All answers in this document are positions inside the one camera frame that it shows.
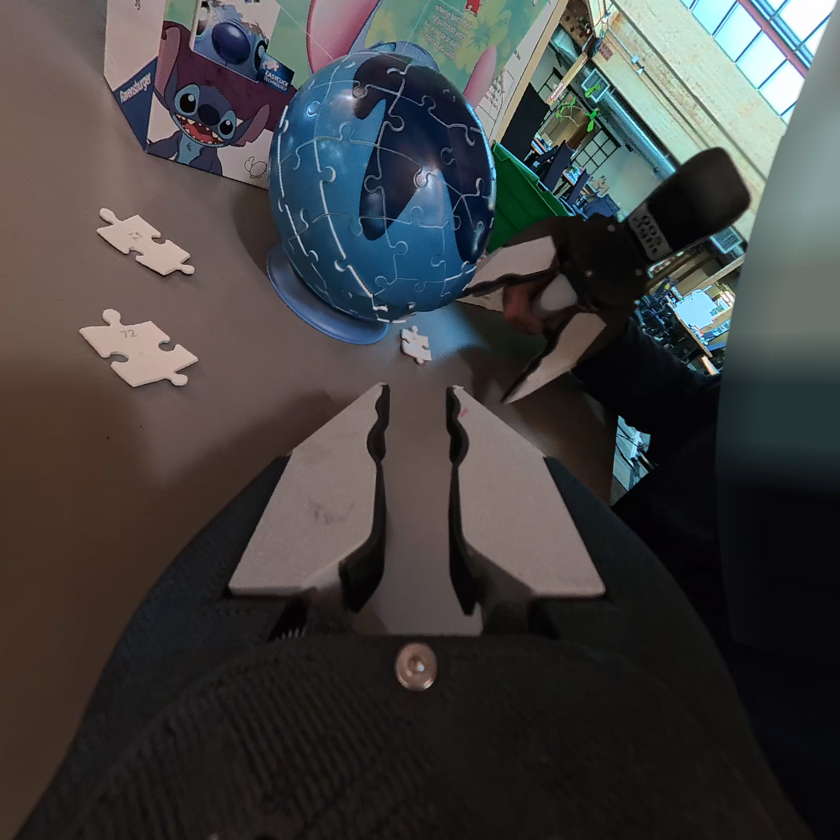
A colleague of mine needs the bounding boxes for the green storage bin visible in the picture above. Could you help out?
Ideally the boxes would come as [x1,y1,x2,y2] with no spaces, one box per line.
[489,141,572,253]

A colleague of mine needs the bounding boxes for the printed cartoon puzzle box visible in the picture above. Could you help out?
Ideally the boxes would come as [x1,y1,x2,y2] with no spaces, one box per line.
[105,0,568,191]

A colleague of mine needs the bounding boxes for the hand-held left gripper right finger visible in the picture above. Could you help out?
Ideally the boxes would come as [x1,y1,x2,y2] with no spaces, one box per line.
[448,386,607,616]

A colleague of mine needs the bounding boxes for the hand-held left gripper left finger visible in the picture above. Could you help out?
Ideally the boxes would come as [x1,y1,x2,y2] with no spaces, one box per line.
[226,384,390,614]

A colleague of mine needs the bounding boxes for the person's right hand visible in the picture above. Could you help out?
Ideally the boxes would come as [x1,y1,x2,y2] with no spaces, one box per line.
[505,284,553,334]

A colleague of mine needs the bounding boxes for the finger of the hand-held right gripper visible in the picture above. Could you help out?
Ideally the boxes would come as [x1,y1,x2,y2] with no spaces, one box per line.
[500,308,608,404]
[456,235,562,311]

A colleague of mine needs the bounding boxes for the blue puzzle ball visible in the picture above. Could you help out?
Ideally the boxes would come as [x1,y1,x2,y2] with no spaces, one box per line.
[268,51,497,326]

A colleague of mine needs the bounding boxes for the black partition panel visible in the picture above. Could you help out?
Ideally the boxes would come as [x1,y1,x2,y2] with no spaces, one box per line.
[499,82,549,148]

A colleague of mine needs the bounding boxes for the white joined puzzle pieces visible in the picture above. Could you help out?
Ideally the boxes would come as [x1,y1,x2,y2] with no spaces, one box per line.
[97,208,196,277]
[79,308,199,388]

